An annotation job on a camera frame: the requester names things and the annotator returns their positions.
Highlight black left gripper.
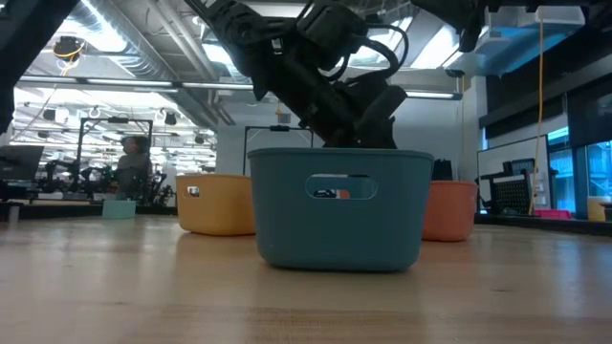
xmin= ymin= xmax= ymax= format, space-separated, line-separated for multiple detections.
xmin=305 ymin=71 xmax=408 ymax=150

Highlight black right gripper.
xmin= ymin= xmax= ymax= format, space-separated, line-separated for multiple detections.
xmin=410 ymin=0 xmax=488 ymax=54

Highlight white ceiling box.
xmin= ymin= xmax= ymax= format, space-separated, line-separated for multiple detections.
xmin=444 ymin=4 xmax=587 ymax=78

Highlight long fluorescent light tube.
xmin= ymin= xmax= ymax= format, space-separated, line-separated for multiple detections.
xmin=404 ymin=90 xmax=464 ymax=101
xmin=16 ymin=75 xmax=254 ymax=93

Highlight orange plastic bin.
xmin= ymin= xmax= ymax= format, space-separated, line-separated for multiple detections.
xmin=421 ymin=180 xmax=480 ymax=243

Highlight blue plastic bin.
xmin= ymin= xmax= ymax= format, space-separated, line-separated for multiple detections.
xmin=247 ymin=147 xmax=435 ymax=273

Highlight yellow plastic bin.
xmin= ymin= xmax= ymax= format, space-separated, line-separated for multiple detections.
xmin=174 ymin=173 xmax=257 ymax=237

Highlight red fabric item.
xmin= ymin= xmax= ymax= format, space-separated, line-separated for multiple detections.
xmin=534 ymin=208 xmax=574 ymax=221

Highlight person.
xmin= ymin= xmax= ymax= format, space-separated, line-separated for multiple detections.
xmin=114 ymin=135 xmax=155 ymax=202

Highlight yellow container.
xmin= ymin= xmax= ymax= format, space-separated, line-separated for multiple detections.
xmin=586 ymin=195 xmax=609 ymax=223

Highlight teal plastic building block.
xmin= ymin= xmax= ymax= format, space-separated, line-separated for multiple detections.
xmin=101 ymin=199 xmax=138 ymax=221

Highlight black background robot arms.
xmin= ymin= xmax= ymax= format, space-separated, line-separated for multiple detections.
xmin=36 ymin=160 xmax=119 ymax=197

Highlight black computer monitor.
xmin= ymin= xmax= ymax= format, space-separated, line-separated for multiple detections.
xmin=0 ymin=144 xmax=45 ymax=183

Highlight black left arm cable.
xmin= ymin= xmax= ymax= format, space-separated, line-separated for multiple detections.
xmin=324 ymin=22 xmax=411 ymax=85

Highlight black background rig frame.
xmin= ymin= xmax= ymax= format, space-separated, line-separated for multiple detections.
xmin=242 ymin=124 xmax=316 ymax=176
xmin=77 ymin=117 xmax=155 ymax=202

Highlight yellow extension cable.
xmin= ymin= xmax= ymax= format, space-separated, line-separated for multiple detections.
xmin=527 ymin=21 xmax=547 ymax=216

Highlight yellow cable reel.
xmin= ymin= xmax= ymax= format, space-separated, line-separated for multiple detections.
xmin=51 ymin=35 xmax=88 ymax=64

